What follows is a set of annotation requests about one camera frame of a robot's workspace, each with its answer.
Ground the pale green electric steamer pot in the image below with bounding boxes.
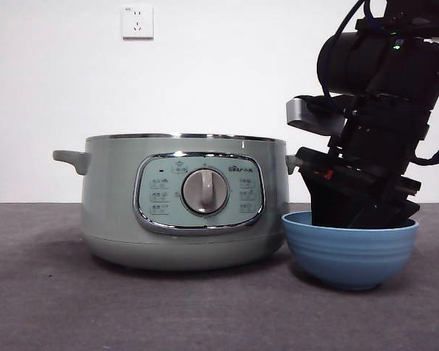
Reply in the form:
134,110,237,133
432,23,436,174
53,133,301,271

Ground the blue ribbed bowl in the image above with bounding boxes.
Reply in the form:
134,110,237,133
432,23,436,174
280,211,420,292

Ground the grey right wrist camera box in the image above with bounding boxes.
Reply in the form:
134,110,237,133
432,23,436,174
286,95,347,135

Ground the white wall socket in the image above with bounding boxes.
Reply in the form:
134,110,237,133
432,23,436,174
122,5,154,40

